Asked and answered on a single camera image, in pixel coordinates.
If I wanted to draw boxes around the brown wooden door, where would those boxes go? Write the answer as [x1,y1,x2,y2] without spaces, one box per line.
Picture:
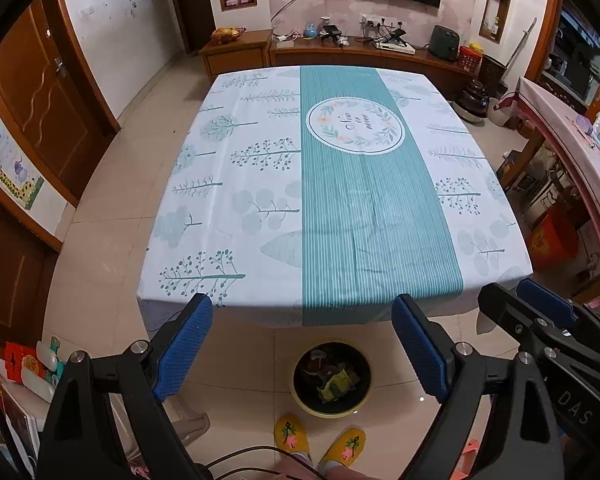
[0,0,121,208]
[0,180,63,356]

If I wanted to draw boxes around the green snack packet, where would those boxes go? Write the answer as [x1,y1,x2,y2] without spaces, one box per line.
[319,366,360,403]

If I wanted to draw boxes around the person's leg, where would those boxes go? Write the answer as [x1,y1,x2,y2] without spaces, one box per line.
[275,452,366,480]

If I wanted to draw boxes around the wooden stick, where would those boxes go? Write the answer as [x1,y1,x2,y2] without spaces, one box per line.
[502,16,537,83]

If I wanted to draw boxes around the table with blue-white cloth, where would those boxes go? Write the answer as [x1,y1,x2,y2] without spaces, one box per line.
[136,64,535,328]

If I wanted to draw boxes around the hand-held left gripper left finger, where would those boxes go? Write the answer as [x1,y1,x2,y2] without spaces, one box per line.
[35,292,215,480]

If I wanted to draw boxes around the white bucket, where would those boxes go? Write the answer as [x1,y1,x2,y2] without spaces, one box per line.
[489,95,516,128]

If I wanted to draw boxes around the dark wooden door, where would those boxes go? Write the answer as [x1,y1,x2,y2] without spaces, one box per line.
[165,0,216,56]

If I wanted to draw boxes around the black device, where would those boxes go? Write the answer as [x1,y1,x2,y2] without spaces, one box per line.
[321,24,351,46]

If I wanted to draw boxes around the wooden television cabinet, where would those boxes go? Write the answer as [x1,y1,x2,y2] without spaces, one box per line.
[269,35,476,98]

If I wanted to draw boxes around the wall poster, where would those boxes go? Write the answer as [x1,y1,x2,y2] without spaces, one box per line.
[0,85,46,211]

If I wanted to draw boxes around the cardboard box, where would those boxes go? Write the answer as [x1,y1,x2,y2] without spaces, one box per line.
[497,150,528,191]

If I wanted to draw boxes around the fruit bowl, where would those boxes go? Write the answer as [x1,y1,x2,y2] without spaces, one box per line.
[211,26,245,43]

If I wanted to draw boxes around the wooden framed wall niche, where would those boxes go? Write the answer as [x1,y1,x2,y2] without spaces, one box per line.
[477,0,513,43]

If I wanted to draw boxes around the white case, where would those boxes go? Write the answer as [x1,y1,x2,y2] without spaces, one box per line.
[20,340,61,403]

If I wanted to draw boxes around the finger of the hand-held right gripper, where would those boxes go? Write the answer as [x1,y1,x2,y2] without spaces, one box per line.
[477,282,581,352]
[517,278,578,323]

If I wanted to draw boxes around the dark woven basket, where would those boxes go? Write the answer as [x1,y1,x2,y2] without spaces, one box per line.
[480,55,506,91]

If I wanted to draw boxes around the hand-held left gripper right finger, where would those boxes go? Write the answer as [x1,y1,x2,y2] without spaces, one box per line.
[391,293,566,480]

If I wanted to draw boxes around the wall power sockets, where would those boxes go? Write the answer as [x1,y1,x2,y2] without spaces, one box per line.
[360,16,408,28]

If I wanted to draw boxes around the dark green appliance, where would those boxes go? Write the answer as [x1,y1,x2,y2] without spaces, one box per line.
[430,25,461,62]

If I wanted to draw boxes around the red basket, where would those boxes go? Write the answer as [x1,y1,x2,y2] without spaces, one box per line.
[458,42,483,72]

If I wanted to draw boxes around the wooden table with pink cloth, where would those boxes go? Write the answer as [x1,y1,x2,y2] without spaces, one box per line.
[495,76,600,306]

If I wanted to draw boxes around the white plastic stool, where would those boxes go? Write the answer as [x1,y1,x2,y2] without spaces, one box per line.
[107,385,212,456]

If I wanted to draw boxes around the red paper packet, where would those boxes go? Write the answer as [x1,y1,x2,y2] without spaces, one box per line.
[2,341,48,386]

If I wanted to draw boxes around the black cable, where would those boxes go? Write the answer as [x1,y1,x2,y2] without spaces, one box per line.
[195,444,306,480]

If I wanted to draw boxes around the orange red bag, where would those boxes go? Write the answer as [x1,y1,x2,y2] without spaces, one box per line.
[527,217,581,273]

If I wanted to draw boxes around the small wooden cabinet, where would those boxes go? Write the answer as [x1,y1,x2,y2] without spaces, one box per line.
[198,29,273,83]

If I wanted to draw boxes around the black bin with yellow rim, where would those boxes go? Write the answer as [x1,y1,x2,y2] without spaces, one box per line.
[291,341,374,417]

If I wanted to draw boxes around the white set-top box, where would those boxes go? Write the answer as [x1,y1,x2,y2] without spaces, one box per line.
[372,40,416,56]

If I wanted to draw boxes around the yellow slipper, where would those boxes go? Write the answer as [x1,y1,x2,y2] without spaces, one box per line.
[318,426,367,466]
[273,414,312,455]

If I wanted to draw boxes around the dark ceramic jar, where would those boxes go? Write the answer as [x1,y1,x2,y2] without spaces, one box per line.
[452,78,492,126]

